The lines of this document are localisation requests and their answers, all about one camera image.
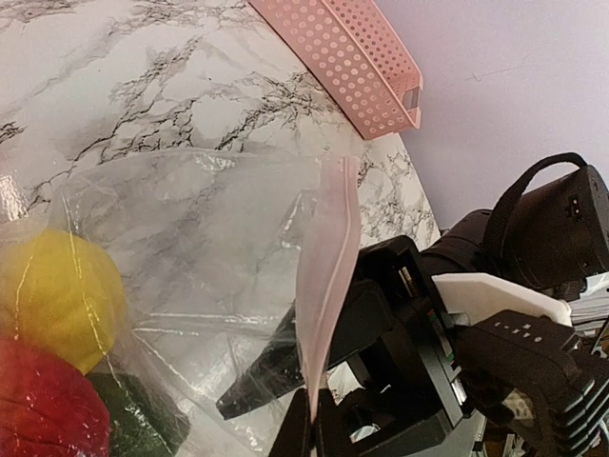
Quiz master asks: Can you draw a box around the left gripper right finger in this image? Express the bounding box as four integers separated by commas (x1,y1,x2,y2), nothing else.
316,388,355,457

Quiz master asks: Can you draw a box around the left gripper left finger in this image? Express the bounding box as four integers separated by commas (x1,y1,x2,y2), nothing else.
268,387,313,457

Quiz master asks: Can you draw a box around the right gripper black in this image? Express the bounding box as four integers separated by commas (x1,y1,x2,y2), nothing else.
216,235,472,443

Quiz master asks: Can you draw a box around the clear zip top bag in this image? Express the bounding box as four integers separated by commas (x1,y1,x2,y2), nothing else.
1,151,361,456

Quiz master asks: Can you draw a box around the yellow fake pepper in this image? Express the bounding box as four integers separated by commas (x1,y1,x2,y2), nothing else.
1,228,127,374

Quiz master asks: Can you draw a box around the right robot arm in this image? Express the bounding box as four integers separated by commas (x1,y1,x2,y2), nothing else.
216,152,608,456

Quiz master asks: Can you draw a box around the green fake pepper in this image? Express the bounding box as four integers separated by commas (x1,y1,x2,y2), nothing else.
87,372,190,457

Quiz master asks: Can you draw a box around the red fake pepper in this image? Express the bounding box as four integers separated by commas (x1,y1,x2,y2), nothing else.
1,339,110,456

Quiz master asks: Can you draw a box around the pink plastic basket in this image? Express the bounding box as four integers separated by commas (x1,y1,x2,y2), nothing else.
250,0,423,140

